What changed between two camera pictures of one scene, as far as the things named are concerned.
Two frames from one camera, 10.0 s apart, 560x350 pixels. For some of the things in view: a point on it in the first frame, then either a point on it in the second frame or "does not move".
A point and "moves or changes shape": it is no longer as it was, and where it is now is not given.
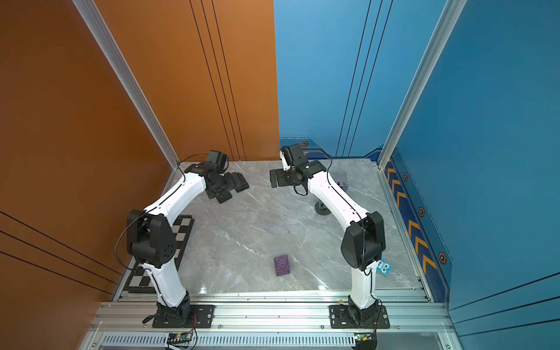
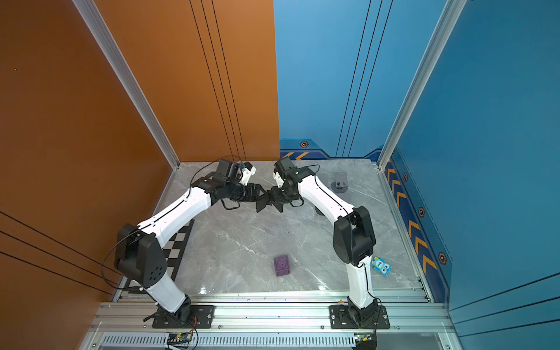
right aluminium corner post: [450, 15] does not move
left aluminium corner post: [113, 53] does not move
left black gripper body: [223, 182] → [246, 192]
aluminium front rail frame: [270, 320] does not move
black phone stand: [222, 195] moves or changes shape
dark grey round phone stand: [321, 208] does not move
